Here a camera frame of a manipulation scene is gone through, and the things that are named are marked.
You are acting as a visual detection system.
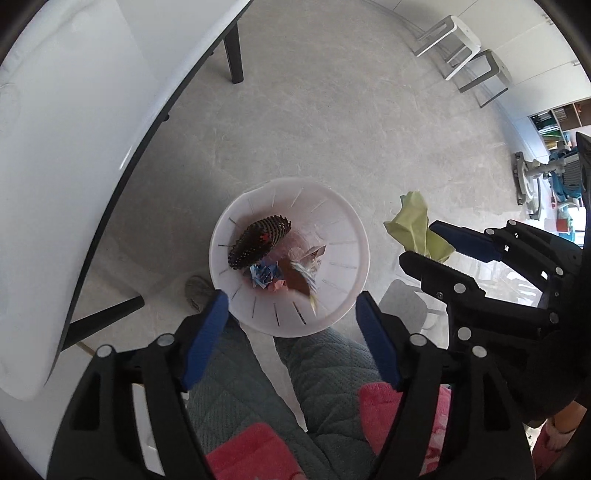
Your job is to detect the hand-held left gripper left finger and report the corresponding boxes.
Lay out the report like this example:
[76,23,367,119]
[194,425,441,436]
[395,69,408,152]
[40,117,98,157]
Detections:
[46,290,230,480]

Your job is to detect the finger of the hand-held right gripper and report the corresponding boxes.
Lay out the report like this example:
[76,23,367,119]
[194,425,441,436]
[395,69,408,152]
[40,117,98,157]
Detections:
[429,220,583,305]
[399,251,559,354]

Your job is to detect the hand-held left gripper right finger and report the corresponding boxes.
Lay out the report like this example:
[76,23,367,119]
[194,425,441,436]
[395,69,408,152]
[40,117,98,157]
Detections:
[355,291,536,480]

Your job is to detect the yellow-green wrapper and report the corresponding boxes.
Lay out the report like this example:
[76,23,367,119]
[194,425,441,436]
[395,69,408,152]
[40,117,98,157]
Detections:
[383,191,457,264]

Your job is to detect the white plastic trash bin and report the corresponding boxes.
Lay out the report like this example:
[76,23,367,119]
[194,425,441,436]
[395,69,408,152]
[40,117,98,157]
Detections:
[209,176,371,336]

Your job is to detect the brown foil wrapper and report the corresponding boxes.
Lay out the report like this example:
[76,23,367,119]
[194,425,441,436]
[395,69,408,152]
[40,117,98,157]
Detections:
[277,258,321,315]

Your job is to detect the black mesh sleeve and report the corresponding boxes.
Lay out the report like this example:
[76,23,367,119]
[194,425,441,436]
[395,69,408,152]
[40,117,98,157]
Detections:
[227,215,293,270]

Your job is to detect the person's right forearm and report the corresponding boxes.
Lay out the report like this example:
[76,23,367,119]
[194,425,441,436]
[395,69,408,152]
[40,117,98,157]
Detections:
[531,401,585,480]

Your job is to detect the grey quilted pants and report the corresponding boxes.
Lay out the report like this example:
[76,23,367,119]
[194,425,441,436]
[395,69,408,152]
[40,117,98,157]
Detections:
[185,316,402,480]

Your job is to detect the blue crumpled wrapper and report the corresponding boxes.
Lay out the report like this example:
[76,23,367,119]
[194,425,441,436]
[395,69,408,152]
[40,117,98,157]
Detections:
[249,258,282,289]

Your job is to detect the black table leg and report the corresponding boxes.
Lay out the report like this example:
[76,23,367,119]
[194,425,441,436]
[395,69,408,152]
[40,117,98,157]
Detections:
[62,295,145,352]
[224,23,245,85]

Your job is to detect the clear plastic wrapper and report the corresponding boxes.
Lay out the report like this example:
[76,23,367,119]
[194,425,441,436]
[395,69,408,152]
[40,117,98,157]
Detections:
[288,244,328,273]

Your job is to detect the blue and white machine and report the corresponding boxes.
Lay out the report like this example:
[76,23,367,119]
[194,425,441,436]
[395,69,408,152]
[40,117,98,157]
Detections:
[512,143,591,217]

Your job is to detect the pink fleece garment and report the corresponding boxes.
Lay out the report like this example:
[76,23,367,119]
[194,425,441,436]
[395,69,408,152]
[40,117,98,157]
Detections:
[205,382,451,480]

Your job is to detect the wooden shelf unit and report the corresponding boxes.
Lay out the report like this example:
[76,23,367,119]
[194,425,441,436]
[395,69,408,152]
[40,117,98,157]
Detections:
[529,99,591,153]

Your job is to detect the grey stool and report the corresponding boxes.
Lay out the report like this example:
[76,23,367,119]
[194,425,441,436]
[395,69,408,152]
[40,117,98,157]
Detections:
[457,50,513,109]

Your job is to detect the white stool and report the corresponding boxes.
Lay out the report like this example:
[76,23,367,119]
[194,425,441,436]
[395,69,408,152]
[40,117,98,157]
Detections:
[413,15,483,81]

